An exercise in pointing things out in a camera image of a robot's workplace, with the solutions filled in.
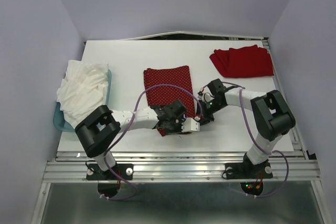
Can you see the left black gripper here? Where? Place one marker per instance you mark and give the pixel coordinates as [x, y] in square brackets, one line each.
[181, 120]

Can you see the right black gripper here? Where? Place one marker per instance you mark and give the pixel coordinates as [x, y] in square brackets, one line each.
[204, 116]

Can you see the red polka dot skirt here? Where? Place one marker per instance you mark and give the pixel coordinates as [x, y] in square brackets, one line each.
[164, 86]

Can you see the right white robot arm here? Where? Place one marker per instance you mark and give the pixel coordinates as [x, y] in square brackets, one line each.
[267, 116]

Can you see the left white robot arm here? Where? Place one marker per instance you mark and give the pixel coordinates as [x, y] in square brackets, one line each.
[97, 131]

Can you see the folded plain red skirt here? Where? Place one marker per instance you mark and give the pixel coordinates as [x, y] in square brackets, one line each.
[245, 62]

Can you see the white skirt in basket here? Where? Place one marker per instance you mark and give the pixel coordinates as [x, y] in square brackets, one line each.
[82, 90]

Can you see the teal plastic basket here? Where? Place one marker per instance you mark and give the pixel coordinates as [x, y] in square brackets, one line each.
[58, 119]

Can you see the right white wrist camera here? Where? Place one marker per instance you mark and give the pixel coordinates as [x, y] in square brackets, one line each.
[204, 96]

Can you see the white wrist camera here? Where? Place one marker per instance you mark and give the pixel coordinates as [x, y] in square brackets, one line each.
[204, 96]
[190, 125]

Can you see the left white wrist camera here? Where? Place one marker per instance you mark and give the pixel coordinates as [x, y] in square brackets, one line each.
[190, 125]

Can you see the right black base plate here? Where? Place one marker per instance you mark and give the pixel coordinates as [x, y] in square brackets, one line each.
[252, 176]

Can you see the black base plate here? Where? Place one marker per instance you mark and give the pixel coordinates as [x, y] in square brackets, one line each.
[252, 176]
[94, 173]

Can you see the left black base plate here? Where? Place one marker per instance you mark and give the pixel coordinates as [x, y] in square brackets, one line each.
[94, 173]

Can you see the aluminium rail frame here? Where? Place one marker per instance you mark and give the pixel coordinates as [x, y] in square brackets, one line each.
[184, 187]

